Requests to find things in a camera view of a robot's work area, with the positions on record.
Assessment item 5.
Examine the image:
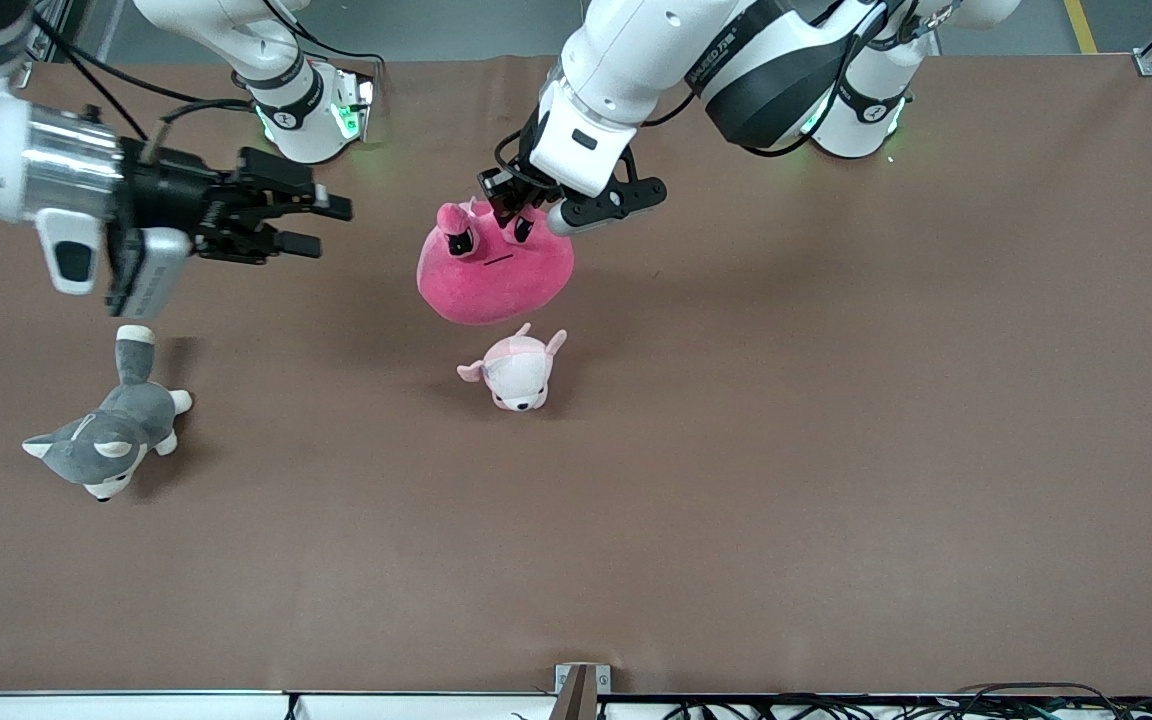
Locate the hot pink plush toy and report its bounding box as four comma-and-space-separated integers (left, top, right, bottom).
417, 198, 575, 326

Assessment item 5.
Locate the pale pink white plush pig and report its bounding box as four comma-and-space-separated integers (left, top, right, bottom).
456, 322, 569, 413

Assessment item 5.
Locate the grey white husky plush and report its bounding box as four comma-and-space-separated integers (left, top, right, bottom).
22, 325, 194, 503

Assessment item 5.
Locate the brown table cover sheet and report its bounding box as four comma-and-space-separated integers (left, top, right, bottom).
0, 52, 1152, 696

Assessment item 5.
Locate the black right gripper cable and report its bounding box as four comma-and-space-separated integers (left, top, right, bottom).
31, 10, 257, 151

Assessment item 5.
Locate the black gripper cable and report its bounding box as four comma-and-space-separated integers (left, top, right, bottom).
31, 10, 257, 151
656, 0, 967, 159

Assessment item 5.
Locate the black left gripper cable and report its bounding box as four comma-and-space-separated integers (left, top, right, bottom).
656, 0, 967, 159

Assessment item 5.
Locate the white table edge rail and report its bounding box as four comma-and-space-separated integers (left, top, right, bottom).
0, 690, 1152, 720

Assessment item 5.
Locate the metal table edge bracket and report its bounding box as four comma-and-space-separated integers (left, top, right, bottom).
554, 663, 612, 720

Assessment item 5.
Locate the black cable bundle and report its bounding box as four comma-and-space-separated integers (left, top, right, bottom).
666, 683, 1152, 720

